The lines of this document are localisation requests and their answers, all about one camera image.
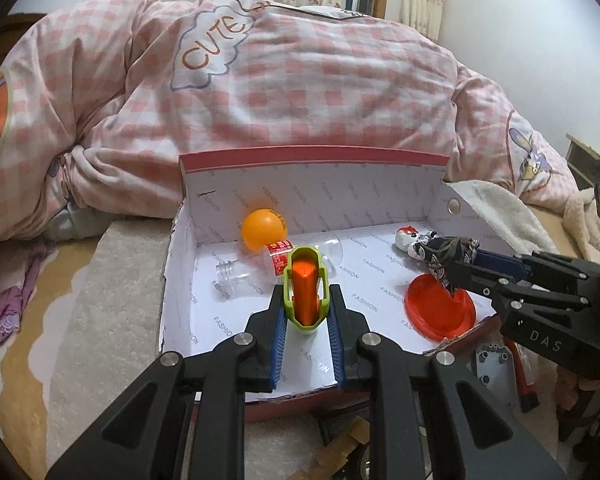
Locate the red lighter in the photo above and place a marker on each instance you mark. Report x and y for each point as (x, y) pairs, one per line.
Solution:
(525, 380)

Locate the square metal tin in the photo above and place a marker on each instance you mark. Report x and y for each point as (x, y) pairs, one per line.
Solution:
(490, 362)

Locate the beige plush toy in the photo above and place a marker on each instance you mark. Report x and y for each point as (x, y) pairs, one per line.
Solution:
(582, 220)

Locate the grey fleece towel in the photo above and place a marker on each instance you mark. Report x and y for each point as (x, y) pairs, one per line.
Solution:
(120, 310)

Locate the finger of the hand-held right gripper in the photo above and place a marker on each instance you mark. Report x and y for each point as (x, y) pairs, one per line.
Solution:
(485, 280)
(495, 259)

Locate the orange ping-pong ball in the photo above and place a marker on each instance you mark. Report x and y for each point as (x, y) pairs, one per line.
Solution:
(262, 227)

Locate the wooden blocks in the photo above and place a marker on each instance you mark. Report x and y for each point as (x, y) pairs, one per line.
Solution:
(342, 442)

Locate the orange and green toy knife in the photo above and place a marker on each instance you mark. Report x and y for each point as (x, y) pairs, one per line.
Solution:
(306, 285)

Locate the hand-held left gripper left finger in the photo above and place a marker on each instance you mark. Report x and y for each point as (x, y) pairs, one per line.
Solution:
(279, 340)

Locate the red cardboard shoebox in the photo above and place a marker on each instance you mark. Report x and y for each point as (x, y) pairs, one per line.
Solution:
(370, 200)

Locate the purple cloth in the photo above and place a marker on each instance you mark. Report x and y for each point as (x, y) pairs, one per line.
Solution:
(5, 300)

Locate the red round plastic disc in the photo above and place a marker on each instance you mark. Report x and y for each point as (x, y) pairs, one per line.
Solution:
(430, 310)

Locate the black and white toy figure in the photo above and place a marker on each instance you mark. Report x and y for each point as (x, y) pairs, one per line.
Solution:
(425, 247)

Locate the wooden bedside shelf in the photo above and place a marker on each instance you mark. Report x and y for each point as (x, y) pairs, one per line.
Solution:
(582, 152)

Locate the clear plastic bottle red label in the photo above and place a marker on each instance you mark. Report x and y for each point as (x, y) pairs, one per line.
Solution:
(250, 277)

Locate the pink checked duvet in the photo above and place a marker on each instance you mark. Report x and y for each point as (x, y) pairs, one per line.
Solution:
(305, 85)

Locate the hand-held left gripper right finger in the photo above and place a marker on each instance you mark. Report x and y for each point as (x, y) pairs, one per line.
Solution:
(336, 345)

